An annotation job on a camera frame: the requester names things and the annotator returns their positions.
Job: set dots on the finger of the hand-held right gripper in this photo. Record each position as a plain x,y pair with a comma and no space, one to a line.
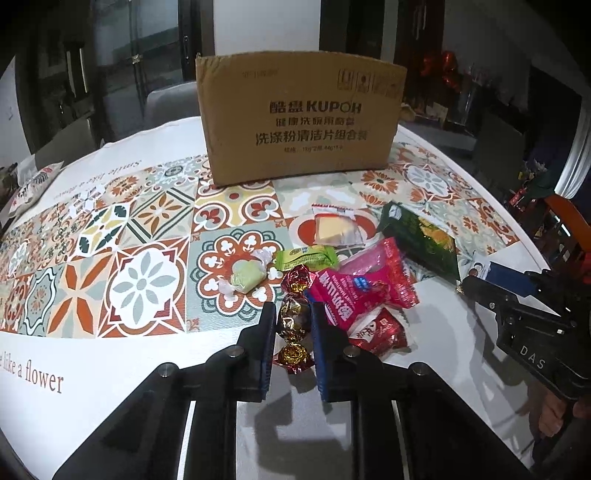
480,290
508,278

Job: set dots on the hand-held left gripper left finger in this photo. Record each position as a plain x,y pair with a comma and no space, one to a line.
268,355

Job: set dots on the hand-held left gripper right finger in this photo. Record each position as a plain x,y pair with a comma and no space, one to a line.
322,355

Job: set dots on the gold brown foil candy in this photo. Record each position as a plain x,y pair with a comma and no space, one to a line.
298,279
293,318
293,355

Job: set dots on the small red snack packet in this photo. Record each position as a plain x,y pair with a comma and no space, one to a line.
376,332

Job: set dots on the dark green snack packet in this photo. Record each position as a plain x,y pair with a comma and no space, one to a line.
420,240

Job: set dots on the pink snack packet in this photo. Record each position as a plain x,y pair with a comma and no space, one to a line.
364,286

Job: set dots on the pale green twist-wrapped candy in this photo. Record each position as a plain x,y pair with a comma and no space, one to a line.
244,274

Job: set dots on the light green candy packet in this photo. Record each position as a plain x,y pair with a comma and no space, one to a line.
304,256

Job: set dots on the clear-wrapped yellow cake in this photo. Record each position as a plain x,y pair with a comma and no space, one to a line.
332,228

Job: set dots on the brown cardboard box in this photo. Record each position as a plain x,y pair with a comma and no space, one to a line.
300,120

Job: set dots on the person's right hand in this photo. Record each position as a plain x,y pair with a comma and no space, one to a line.
554,410

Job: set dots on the orange chair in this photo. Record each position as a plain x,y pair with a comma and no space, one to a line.
568,217

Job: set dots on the patterned tile tablecloth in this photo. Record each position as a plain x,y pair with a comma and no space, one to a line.
152,277

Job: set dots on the dark grey chair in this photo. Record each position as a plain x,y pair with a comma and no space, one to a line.
501,134

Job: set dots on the red foil balloons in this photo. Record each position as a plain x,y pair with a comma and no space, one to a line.
441,67

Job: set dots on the grey dining chair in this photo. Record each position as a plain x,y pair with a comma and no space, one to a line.
78,134
171,106

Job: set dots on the white printed snack bag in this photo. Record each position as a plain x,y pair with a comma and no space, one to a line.
34,184

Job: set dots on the sliding glass door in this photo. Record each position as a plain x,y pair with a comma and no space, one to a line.
152,37

